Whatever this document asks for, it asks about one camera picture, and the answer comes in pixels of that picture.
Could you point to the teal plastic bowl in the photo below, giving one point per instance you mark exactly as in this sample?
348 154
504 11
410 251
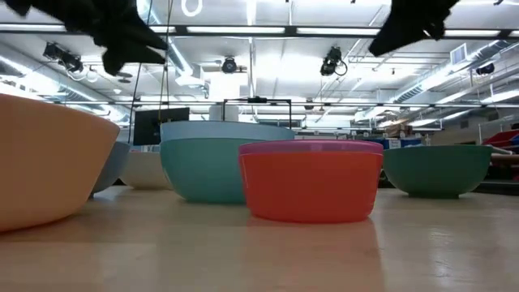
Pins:
202 170

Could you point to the black stand frame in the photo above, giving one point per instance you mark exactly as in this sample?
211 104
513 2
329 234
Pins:
243 100

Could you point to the pink plastic bowl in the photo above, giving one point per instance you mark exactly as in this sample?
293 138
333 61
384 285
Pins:
310 147

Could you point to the thin black ceiling rail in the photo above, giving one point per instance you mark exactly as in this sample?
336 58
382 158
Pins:
365 105

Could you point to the black overhead light rail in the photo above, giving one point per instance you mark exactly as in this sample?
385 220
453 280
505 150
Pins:
292 31

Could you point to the white ceiling air vent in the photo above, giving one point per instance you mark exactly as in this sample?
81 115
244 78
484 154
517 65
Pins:
458 53

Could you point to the light blue plastic bowl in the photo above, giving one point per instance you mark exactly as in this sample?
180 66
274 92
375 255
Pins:
223 130

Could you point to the large peach plastic bowl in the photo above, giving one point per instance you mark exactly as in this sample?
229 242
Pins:
48 162

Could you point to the black rectangular equipment box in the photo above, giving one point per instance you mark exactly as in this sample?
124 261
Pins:
160 127

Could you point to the black dome ceiling camera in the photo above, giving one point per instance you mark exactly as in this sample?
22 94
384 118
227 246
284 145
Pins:
229 65

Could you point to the red plastic bowl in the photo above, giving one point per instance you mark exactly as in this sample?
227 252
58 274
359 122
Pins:
310 186

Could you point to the red storage bin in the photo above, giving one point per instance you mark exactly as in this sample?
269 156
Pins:
503 138

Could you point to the blue storage crate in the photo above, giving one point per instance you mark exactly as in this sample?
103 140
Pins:
405 143

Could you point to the white plastic bowl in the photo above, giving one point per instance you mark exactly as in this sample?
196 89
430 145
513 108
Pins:
144 170

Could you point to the dark green plastic bowl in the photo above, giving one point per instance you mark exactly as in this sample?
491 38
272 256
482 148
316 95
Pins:
438 170

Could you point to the black ceiling projector device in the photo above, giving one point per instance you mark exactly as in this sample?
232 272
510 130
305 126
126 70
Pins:
63 57

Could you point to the small black ceiling device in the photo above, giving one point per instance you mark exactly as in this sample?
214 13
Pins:
485 68

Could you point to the grey plastic bowl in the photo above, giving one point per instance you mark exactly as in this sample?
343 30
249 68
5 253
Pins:
111 166

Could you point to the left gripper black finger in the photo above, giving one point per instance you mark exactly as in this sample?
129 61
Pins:
142 36
121 58

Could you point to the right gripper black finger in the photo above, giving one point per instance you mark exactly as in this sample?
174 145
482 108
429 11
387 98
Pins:
393 32

